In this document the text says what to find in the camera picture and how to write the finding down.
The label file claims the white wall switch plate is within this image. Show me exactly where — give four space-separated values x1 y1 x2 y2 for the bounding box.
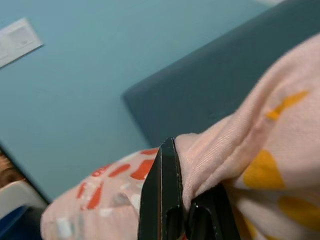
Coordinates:
0 17 45 69

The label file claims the blue-grey upholstered headboard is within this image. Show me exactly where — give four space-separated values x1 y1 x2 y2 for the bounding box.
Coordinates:
122 0 320 149

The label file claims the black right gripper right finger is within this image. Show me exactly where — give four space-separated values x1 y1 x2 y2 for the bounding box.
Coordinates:
186 183 242 240

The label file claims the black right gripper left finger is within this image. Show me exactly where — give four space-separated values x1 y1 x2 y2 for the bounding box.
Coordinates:
136 136 191 240

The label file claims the pink patterned pillow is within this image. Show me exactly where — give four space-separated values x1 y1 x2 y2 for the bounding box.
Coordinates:
41 32 320 240

